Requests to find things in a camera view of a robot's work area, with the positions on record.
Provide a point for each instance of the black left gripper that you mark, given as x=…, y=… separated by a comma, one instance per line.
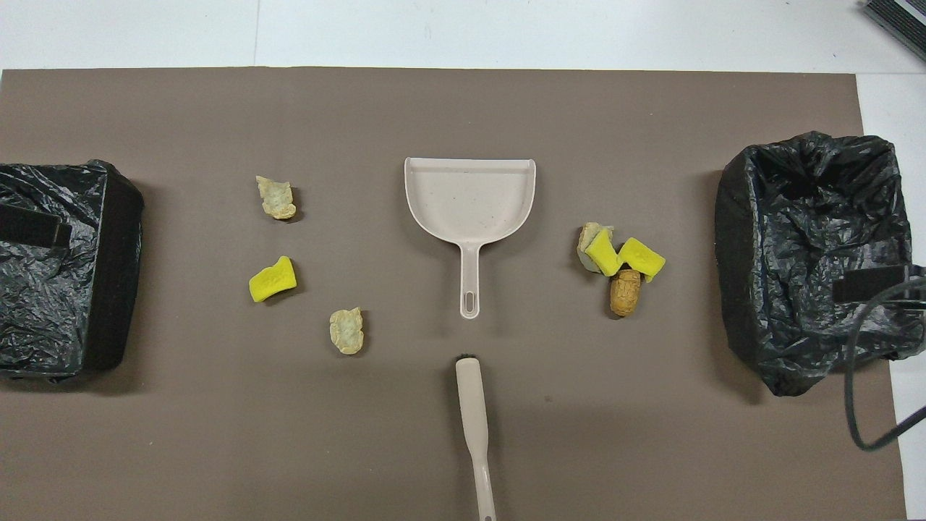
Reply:
x=29, y=226

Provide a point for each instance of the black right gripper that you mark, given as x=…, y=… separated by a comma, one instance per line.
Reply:
x=868, y=284

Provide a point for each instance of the yellow sponge piece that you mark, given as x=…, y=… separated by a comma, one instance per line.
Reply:
x=642, y=257
x=604, y=253
x=273, y=281

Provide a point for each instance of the brown cork-like nugget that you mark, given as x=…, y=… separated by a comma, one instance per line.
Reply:
x=625, y=293

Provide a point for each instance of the pale grey foam scrap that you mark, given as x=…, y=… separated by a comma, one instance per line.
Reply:
x=584, y=255

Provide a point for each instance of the tan foam scrap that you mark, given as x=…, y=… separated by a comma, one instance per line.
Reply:
x=347, y=331

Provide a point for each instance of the beige plastic dustpan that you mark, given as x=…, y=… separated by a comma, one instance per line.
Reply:
x=470, y=202

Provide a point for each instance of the beige hand brush black bristles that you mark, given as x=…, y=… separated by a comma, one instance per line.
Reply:
x=472, y=405

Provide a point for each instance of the bin with black liner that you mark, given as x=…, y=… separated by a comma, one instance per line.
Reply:
x=796, y=231
x=43, y=311

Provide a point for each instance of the dark ribbed object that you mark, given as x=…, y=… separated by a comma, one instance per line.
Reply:
x=901, y=18

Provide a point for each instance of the brown table mat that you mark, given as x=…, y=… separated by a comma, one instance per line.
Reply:
x=434, y=108

